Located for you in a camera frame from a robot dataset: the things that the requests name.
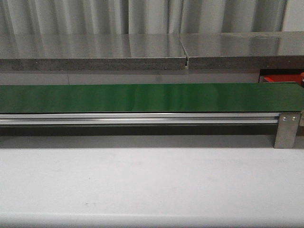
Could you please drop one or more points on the green conveyor belt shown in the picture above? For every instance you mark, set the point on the green conveyor belt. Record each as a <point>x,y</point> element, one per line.
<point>231,97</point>

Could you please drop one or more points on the grey stone counter slab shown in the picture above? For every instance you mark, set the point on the grey stone counter slab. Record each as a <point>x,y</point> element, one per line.
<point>91,52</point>

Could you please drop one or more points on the red plastic tray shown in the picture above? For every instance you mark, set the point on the red plastic tray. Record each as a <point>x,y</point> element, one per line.
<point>283,78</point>

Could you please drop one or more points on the white pleated curtain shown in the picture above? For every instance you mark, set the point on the white pleated curtain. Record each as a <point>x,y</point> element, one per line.
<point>21,17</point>

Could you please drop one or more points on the steel conveyor support bracket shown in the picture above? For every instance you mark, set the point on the steel conveyor support bracket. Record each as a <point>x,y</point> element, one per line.
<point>286,131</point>

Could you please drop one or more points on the aluminium conveyor frame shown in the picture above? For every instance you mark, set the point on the aluminium conveyor frame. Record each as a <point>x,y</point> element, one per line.
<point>151,118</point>

